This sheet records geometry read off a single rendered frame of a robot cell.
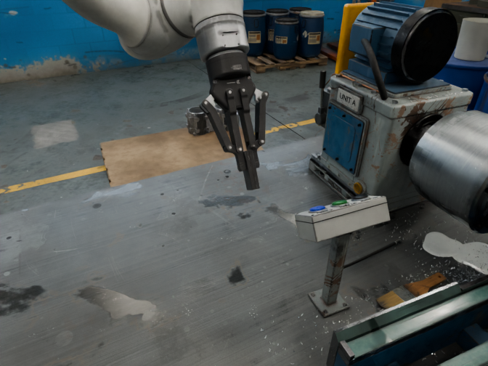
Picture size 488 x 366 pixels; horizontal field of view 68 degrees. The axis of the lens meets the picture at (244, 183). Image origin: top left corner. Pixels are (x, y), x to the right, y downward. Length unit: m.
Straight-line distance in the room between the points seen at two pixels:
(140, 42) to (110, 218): 0.60
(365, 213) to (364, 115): 0.42
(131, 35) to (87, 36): 5.09
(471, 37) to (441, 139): 2.00
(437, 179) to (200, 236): 0.63
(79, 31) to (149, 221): 4.84
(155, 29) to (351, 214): 0.50
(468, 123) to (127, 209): 0.96
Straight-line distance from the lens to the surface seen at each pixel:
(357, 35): 1.13
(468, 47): 2.93
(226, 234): 1.05
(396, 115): 1.01
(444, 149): 0.94
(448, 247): 1.15
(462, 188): 0.91
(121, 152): 3.00
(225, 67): 0.63
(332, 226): 0.68
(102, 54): 5.89
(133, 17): 0.73
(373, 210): 0.74
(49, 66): 5.87
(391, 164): 1.08
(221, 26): 0.65
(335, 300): 0.89
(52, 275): 1.05
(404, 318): 0.77
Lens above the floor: 1.49
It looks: 33 degrees down
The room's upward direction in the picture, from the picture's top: straight up
